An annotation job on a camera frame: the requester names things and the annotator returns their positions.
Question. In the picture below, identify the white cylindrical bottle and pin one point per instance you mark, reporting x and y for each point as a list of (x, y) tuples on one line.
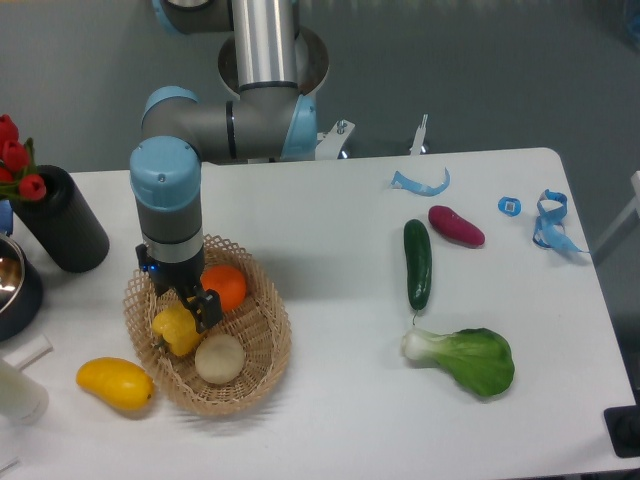
[(23, 400)]

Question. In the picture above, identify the small blue tape roll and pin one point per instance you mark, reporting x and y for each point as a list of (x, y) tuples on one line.
[(509, 206)]

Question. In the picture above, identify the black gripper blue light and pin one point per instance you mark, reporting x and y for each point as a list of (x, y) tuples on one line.
[(184, 279)]

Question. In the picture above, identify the curved blue tape strip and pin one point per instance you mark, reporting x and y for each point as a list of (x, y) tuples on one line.
[(401, 182)]

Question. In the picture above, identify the purple sweet potato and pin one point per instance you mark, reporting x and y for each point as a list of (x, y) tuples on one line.
[(455, 228)]

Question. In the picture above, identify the woven wicker basket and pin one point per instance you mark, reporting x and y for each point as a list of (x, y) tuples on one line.
[(260, 324)]

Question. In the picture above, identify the yellow mango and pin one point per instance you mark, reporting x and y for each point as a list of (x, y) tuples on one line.
[(119, 383)]

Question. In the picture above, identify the dark metal bowl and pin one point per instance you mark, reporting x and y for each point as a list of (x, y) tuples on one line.
[(21, 289)]

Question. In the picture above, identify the black ribbed vase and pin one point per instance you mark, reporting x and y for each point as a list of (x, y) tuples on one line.
[(64, 224)]

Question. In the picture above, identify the tangled blue ribbon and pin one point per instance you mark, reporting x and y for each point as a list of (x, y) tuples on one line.
[(549, 231)]

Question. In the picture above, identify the dark green cucumber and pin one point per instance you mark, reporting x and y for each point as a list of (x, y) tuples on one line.
[(419, 263)]

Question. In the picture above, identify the yellow bell pepper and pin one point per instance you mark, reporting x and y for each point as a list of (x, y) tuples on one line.
[(176, 327)]

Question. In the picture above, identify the beige round potato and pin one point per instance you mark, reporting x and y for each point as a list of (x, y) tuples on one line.
[(219, 359)]

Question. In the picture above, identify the green bok choy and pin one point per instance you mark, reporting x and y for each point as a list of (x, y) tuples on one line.
[(479, 360)]

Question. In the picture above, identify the red artificial tulips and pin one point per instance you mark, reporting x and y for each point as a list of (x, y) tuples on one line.
[(20, 179)]

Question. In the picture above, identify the white flat stick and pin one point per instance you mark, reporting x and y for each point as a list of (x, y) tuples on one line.
[(28, 353)]

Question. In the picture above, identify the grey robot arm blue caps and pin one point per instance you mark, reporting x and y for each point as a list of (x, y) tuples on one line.
[(271, 119)]

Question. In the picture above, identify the orange fruit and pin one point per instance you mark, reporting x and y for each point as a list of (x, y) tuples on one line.
[(230, 284)]

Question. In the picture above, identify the white metal mounting bracket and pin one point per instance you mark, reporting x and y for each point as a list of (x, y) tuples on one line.
[(338, 143)]

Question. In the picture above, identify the black device table corner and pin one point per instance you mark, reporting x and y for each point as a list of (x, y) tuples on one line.
[(623, 429)]

